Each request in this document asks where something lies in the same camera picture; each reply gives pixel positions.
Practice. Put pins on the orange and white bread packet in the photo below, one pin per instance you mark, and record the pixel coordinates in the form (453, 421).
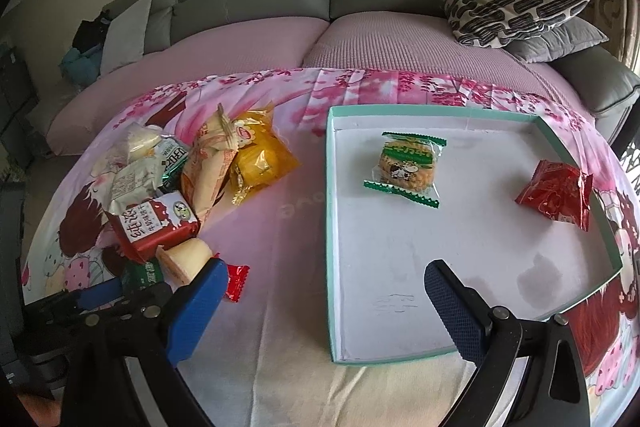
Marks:
(207, 172)

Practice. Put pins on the small red candy packet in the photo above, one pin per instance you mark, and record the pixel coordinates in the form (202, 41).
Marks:
(236, 282)

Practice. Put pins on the dark green snack packet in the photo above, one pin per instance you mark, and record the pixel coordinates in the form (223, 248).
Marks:
(142, 274)

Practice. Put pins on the clear bun packet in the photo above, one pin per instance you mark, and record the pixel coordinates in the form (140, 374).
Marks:
(140, 142)

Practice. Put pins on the teal cloth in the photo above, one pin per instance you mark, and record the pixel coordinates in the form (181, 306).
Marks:
(75, 67)

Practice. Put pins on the black and white patterned pillow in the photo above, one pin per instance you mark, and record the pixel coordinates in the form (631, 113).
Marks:
(510, 2)

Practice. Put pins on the light grey pillow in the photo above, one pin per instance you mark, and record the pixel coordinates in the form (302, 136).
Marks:
(125, 37)

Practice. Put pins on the teal-edged white box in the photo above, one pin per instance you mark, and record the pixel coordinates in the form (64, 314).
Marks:
(400, 257)

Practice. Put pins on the red and white biscuit packet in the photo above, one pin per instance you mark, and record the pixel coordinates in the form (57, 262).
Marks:
(150, 227)

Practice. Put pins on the clear packet with yellow cake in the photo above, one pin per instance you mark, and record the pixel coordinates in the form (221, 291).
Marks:
(187, 259)

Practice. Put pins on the dark bag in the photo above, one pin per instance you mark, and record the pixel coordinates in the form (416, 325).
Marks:
(87, 34)

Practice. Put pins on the red snack packet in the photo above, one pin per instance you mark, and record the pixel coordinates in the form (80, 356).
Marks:
(555, 197)

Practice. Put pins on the printed blanket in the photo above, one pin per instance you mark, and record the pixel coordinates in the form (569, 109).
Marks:
(280, 217)

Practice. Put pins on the pink sofa cover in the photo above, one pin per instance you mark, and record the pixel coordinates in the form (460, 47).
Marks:
(400, 42)

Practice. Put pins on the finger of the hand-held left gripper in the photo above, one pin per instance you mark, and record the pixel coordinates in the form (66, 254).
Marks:
(102, 296)

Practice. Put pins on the green-edged clear cookie packet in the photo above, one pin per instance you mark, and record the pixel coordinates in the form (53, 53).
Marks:
(402, 167)

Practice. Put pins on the dark grey pillow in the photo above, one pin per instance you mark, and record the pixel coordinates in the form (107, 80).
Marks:
(565, 39)

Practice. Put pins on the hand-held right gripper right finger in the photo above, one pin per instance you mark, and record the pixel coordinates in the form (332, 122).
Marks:
(455, 312)

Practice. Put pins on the green and white snack packet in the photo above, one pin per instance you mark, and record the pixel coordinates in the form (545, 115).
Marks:
(172, 162)

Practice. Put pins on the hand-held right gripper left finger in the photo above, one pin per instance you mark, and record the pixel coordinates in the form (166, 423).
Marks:
(196, 307)

